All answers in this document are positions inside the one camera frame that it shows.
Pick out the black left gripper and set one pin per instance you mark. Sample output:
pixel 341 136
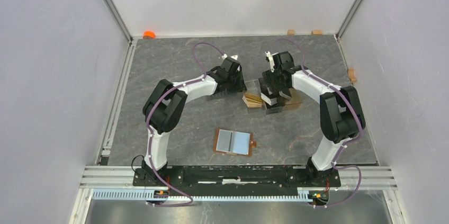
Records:
pixel 240 86

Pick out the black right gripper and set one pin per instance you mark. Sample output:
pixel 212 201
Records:
pixel 269 77

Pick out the brown leather card holder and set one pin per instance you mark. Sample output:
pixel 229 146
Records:
pixel 242 143

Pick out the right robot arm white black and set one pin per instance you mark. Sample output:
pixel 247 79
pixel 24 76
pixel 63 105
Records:
pixel 341 115

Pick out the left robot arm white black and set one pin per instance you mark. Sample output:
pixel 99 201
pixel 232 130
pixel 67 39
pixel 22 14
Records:
pixel 164 107

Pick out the black credit card stack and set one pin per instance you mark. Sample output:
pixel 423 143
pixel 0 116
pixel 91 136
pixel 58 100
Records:
pixel 285 93

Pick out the gold credit card stack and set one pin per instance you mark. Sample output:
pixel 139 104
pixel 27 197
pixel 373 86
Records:
pixel 252 100

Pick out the dark grey studded baseplate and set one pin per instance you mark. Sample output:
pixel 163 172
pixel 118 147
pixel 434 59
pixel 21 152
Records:
pixel 224 94

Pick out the curved wooden piece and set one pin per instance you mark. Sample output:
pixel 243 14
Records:
pixel 351 75

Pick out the orange round cap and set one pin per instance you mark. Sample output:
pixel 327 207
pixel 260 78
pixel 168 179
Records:
pixel 148 35

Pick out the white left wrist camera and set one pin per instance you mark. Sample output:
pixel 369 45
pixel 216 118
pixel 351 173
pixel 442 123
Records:
pixel 229 56

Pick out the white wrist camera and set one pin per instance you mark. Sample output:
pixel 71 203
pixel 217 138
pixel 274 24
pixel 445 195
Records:
pixel 229 56
pixel 270 58

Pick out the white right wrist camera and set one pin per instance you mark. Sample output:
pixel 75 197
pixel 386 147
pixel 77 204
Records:
pixel 270 58

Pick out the white slotted cable duct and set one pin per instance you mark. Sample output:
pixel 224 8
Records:
pixel 151 195

